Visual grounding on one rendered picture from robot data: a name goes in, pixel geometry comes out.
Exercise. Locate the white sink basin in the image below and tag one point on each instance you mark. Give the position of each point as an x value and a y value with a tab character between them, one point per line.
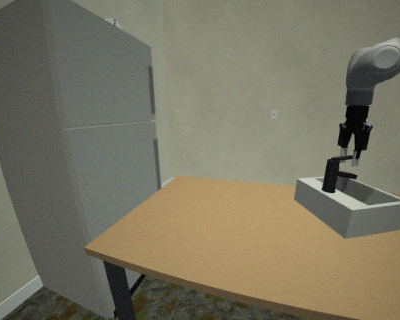
347	216

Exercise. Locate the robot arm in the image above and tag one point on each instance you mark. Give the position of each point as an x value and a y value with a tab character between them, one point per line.
377	64

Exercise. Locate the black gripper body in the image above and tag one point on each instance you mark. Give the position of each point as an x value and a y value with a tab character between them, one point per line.
358	115

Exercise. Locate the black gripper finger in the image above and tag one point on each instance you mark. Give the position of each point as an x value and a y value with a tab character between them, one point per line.
346	134
360	142

